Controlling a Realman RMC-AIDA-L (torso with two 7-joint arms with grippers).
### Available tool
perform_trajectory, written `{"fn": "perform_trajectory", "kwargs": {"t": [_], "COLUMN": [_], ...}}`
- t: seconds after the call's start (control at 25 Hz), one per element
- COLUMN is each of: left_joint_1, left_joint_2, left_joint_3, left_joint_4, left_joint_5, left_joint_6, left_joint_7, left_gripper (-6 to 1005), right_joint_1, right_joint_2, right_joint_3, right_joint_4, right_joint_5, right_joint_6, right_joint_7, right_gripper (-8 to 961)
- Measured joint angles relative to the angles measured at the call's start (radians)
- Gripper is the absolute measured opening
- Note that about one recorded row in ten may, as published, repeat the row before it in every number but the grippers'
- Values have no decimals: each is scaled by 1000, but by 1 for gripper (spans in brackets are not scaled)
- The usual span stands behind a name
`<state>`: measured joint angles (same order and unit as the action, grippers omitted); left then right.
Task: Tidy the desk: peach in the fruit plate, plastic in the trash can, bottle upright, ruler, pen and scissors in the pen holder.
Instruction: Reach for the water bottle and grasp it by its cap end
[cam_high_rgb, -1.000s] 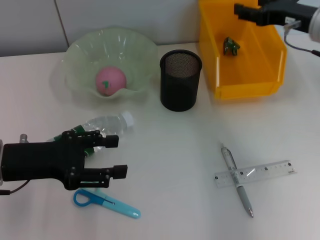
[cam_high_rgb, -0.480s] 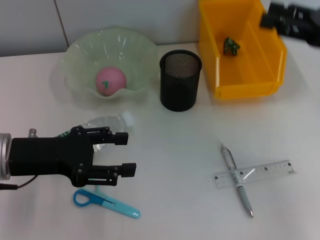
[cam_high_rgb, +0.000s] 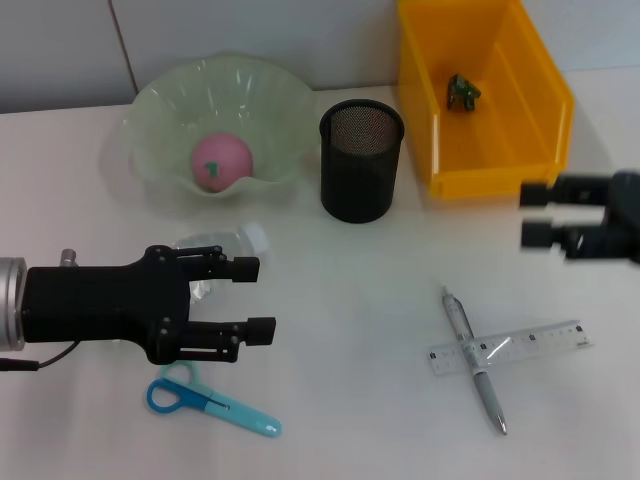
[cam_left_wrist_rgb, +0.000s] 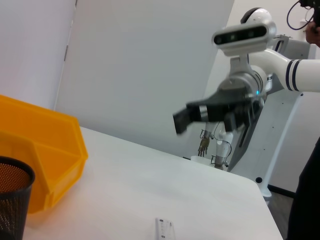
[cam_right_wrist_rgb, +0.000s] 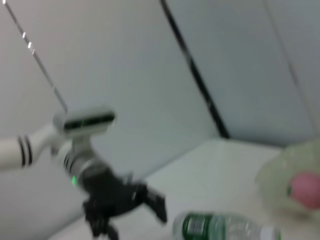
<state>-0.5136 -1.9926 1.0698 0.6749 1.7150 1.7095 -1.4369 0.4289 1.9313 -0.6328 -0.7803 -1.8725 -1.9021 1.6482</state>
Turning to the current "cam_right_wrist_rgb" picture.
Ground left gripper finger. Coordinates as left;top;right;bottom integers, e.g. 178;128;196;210
143;184;168;224
84;214;120;240

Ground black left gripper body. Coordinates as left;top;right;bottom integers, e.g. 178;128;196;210
81;167;151;221

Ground clear green-label water bottle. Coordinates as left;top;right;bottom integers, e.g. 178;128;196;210
172;211;283;240

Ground pink peach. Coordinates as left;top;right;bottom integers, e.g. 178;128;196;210
287;171;320;210

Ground translucent green fruit plate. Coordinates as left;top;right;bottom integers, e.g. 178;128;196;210
254;139;320;221

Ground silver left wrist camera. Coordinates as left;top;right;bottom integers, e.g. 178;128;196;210
52;106;118;138

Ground black wall joint strip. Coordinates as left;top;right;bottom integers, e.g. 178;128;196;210
159;0;230;139

